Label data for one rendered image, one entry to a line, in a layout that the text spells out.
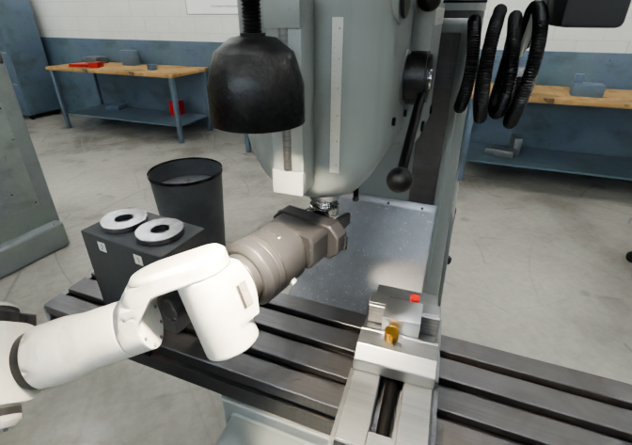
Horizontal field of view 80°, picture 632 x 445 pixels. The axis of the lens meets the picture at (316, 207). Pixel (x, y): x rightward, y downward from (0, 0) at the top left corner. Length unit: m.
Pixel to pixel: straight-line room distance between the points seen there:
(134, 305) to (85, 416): 1.66
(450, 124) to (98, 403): 1.84
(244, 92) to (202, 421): 1.72
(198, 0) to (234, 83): 5.57
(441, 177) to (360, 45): 0.56
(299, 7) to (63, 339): 0.42
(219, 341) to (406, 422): 0.30
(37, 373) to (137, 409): 1.51
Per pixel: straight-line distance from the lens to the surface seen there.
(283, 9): 0.41
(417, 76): 0.53
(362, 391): 0.63
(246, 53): 0.27
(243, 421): 0.83
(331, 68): 0.44
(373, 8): 0.44
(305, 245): 0.52
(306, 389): 0.72
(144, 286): 0.44
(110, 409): 2.07
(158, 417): 1.97
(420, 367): 0.64
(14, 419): 0.54
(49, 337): 0.51
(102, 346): 0.49
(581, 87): 4.21
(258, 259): 0.46
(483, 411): 0.75
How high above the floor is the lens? 1.53
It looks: 27 degrees down
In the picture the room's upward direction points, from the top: straight up
